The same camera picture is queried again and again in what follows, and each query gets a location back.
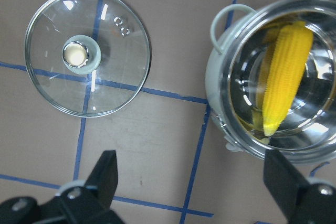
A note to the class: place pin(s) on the glass pot lid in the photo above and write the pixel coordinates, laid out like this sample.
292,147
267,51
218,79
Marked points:
87,58

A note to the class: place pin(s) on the pale green electric pot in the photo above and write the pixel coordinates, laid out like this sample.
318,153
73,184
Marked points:
243,39

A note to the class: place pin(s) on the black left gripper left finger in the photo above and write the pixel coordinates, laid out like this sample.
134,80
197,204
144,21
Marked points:
76,202

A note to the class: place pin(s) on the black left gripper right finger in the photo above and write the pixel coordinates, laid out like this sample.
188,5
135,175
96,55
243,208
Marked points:
300,199

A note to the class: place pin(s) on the yellow corn cob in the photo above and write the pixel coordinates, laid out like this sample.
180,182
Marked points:
288,59

